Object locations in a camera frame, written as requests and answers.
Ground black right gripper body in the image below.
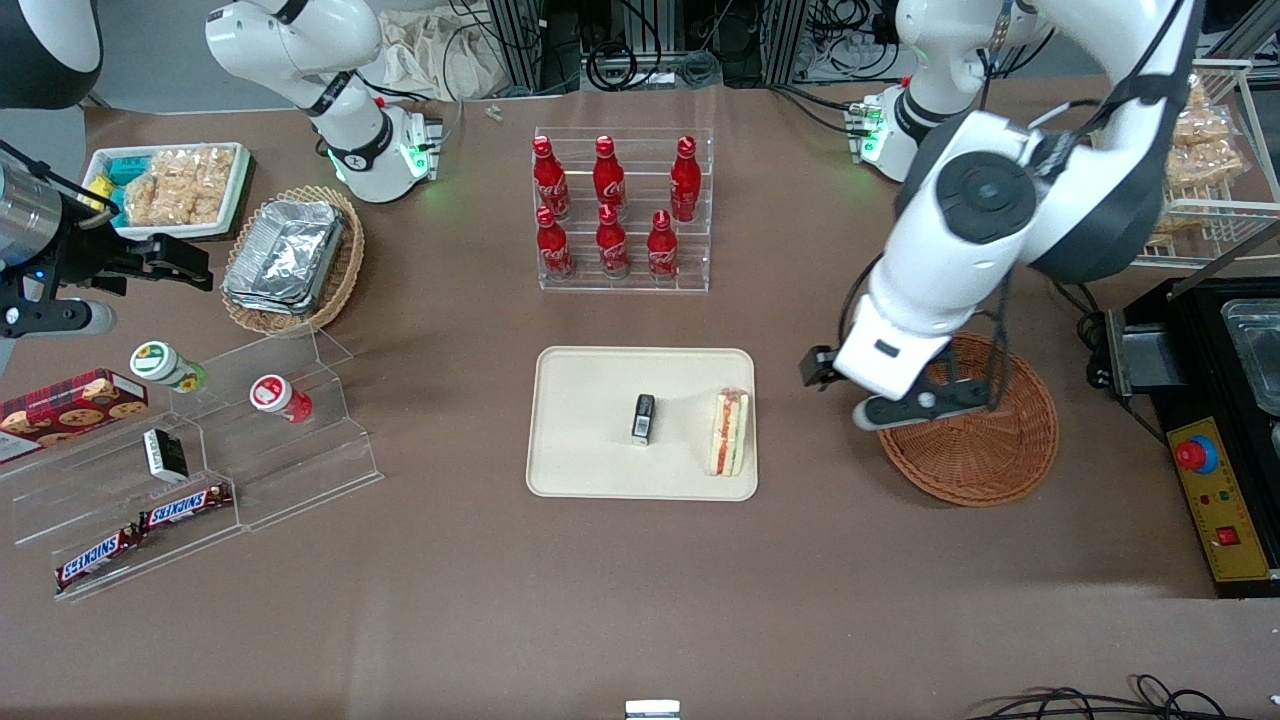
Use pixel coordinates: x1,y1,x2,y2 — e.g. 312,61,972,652
40,215,151,301

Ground triangle sandwich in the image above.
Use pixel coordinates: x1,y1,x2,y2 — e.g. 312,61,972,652
709,388,751,477

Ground white rectangular snack tray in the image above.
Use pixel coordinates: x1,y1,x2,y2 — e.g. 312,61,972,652
82,142,251,241

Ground brown round wicker basket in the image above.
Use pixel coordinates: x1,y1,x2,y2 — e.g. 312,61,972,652
877,333,1059,508

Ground light wicker basket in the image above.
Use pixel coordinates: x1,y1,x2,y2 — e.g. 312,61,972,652
221,185,366,336

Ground beige plastic serving tray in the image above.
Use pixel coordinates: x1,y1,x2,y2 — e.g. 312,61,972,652
527,346,758,501

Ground rice cracker pack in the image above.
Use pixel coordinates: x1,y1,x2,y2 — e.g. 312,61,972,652
124,172,166,227
192,147,237,223
158,148,201,225

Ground green sunflower yogurt cup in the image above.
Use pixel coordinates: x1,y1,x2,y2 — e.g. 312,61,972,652
130,341,208,394

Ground stack of foil containers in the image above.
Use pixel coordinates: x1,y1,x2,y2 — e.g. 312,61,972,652
222,200,347,314

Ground red tartan cookie box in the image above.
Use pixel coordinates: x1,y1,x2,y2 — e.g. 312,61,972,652
0,369,149,463

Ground red strawberry yogurt cup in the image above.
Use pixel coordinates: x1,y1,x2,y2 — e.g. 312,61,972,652
249,374,313,424

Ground black carton with white label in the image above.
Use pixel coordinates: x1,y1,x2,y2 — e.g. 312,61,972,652
142,428,189,484

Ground clear acrylic stepped display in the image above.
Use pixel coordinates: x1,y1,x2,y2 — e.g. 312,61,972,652
0,325,384,603

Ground black cooking appliance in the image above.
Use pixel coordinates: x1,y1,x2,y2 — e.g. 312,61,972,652
1090,275,1280,601

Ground Snickers chocolate bar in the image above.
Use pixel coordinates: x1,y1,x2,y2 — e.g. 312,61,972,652
55,525,147,591
137,483,234,531

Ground red cola bottle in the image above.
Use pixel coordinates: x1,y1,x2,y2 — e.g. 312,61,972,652
536,206,575,281
596,204,631,279
647,210,680,280
593,135,627,207
670,136,703,223
532,135,571,221

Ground clear acrylic bottle rack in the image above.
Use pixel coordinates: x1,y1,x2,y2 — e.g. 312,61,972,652
533,127,714,294

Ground yellow control panel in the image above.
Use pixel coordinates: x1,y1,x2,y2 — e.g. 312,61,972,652
1167,417,1276,584

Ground beige cloth bag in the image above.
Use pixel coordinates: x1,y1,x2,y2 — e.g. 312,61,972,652
378,8,501,101

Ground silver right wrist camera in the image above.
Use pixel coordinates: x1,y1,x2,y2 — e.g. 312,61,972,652
0,300,117,338

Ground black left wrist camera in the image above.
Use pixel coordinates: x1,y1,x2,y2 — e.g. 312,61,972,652
798,345,839,391

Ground black appliance cable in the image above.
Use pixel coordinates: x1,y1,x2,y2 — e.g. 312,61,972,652
1048,278,1169,443

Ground grey metal bracket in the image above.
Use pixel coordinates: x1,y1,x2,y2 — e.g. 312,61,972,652
1105,305,1191,397

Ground aluminium frame post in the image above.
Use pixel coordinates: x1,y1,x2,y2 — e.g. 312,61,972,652
730,0,813,87
485,0,583,97

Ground black floor cables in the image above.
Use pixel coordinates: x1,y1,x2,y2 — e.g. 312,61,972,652
965,675,1233,720

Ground white wire rack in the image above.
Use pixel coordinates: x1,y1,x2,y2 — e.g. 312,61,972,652
1135,58,1280,271

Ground coiled black cable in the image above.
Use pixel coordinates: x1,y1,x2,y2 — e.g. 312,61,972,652
585,40,653,93

